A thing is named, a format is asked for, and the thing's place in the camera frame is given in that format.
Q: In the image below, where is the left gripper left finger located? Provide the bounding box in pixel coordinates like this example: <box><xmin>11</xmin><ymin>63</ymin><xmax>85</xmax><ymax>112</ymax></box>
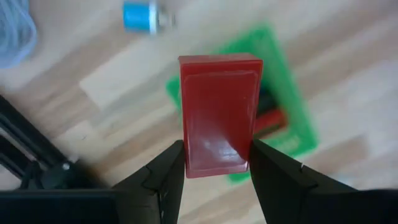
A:
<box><xmin>111</xmin><ymin>139</ymin><xmax>186</xmax><ymax>224</ymax></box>

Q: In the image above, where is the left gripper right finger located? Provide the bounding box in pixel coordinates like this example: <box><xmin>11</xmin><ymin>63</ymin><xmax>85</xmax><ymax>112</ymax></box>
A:
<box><xmin>249</xmin><ymin>139</ymin><xmax>358</xmax><ymax>224</ymax></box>

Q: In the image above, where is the red plastic box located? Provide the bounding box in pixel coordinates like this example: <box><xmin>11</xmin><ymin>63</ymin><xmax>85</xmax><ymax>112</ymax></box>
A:
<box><xmin>253</xmin><ymin>108</ymin><xmax>289</xmax><ymax>136</ymax></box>
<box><xmin>178</xmin><ymin>52</ymin><xmax>264</xmax><ymax>179</ymax></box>

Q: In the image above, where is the blue charger plug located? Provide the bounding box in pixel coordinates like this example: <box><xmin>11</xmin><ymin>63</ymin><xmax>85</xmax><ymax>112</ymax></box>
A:
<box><xmin>123</xmin><ymin>0</ymin><xmax>177</xmax><ymax>35</ymax></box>

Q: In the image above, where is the green plastic basket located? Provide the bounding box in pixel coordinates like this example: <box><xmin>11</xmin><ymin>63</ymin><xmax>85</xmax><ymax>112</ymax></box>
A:
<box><xmin>164</xmin><ymin>23</ymin><xmax>320</xmax><ymax>186</ymax></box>

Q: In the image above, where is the white cylindrical device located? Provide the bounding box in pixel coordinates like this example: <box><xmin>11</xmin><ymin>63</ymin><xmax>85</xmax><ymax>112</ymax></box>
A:
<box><xmin>0</xmin><ymin>0</ymin><xmax>38</xmax><ymax>70</ymax></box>

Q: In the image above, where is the black table frame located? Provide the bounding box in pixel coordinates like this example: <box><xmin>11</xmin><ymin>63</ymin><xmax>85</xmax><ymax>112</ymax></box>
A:
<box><xmin>0</xmin><ymin>95</ymin><xmax>103</xmax><ymax>190</ymax></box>

